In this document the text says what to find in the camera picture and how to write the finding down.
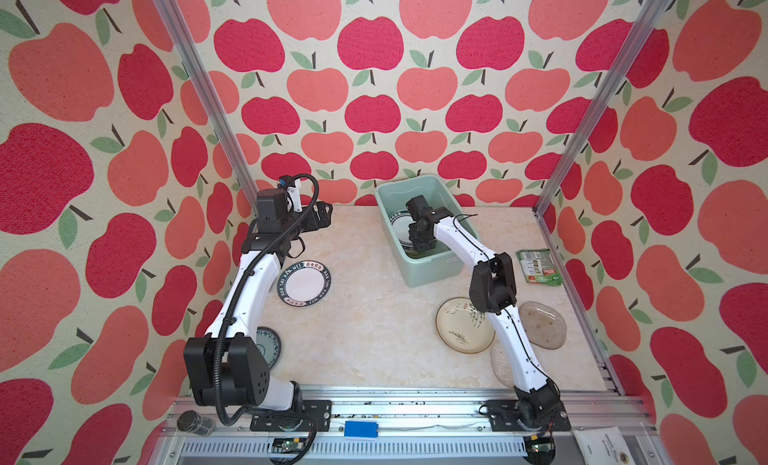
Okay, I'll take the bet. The small teal patterned plate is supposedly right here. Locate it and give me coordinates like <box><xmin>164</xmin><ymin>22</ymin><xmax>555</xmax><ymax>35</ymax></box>
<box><xmin>256</xmin><ymin>326</ymin><xmax>282</xmax><ymax>369</ymax></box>

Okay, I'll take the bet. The blue rectangular box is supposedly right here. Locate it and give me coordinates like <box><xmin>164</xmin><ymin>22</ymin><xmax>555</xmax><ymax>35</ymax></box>
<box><xmin>343</xmin><ymin>420</ymin><xmax>379</xmax><ymax>440</ymax></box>

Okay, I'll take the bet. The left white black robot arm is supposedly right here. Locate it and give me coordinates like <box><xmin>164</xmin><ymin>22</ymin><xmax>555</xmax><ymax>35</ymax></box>
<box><xmin>183</xmin><ymin>174</ymin><xmax>333</xmax><ymax>426</ymax></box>

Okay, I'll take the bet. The clear textured glass plate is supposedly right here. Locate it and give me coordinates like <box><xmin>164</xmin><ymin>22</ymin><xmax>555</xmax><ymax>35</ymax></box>
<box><xmin>490</xmin><ymin>339</ymin><xmax>515</xmax><ymax>389</ymax></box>

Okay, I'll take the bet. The left aluminium frame post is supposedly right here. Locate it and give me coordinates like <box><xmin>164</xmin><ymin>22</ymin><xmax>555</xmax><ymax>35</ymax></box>
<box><xmin>153</xmin><ymin>0</ymin><xmax>258</xmax><ymax>213</ymax></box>

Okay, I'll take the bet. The white paper sheet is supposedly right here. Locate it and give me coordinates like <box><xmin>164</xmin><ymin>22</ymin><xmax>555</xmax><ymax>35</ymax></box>
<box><xmin>573</xmin><ymin>427</ymin><xmax>635</xmax><ymax>465</ymax></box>

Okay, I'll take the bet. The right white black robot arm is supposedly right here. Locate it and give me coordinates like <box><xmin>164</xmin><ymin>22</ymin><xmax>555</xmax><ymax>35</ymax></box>
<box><xmin>406</xmin><ymin>195</ymin><xmax>562</xmax><ymax>431</ymax></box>

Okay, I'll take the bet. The aluminium front rail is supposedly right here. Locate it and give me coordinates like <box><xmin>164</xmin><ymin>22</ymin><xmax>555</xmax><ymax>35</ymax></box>
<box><xmin>146</xmin><ymin>387</ymin><xmax>672</xmax><ymax>464</ymax></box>

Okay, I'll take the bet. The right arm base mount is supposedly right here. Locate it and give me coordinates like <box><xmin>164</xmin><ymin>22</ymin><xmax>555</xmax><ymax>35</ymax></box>
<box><xmin>478</xmin><ymin>400</ymin><xmax>572</xmax><ymax>433</ymax></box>

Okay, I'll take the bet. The mint green plastic bin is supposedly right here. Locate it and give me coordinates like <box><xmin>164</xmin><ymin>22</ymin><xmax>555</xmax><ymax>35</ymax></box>
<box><xmin>374</xmin><ymin>174</ymin><xmax>465</xmax><ymax>288</ymax></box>

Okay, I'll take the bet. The smoky brown glass plate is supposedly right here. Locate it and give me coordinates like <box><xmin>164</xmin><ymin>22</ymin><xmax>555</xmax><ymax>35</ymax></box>
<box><xmin>519</xmin><ymin>301</ymin><xmax>567</xmax><ymax>350</ymax></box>

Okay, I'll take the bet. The cream plate with bamboo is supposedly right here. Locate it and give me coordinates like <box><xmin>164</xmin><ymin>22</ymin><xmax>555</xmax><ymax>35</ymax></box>
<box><xmin>435</xmin><ymin>297</ymin><xmax>495</xmax><ymax>354</ymax></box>

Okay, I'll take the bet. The right aluminium frame post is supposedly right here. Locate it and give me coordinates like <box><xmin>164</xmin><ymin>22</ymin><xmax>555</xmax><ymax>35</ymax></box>
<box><xmin>533</xmin><ymin>0</ymin><xmax>674</xmax><ymax>222</ymax></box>

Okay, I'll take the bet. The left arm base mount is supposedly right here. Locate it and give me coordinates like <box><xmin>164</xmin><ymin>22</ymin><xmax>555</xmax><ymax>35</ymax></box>
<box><xmin>250</xmin><ymin>400</ymin><xmax>333</xmax><ymax>433</ymax></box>

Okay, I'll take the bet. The aluminium frame post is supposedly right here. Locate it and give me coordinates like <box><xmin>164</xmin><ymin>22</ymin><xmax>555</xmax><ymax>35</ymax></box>
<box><xmin>533</xmin><ymin>0</ymin><xmax>674</xmax><ymax>222</ymax></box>
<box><xmin>153</xmin><ymin>0</ymin><xmax>258</xmax><ymax>213</ymax></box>

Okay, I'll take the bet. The large green rimmed white plate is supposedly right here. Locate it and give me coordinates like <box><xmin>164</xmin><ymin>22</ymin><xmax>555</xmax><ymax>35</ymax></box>
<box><xmin>388</xmin><ymin>210</ymin><xmax>416</xmax><ymax>255</ymax></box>

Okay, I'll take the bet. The green snack packet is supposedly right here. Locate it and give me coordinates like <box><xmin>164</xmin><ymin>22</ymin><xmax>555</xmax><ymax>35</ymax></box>
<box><xmin>516</xmin><ymin>249</ymin><xmax>563</xmax><ymax>287</ymax></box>

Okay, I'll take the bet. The green circuit board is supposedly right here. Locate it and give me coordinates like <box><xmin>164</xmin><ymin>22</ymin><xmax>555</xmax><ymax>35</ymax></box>
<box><xmin>270</xmin><ymin>437</ymin><xmax>305</xmax><ymax>455</ymax></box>

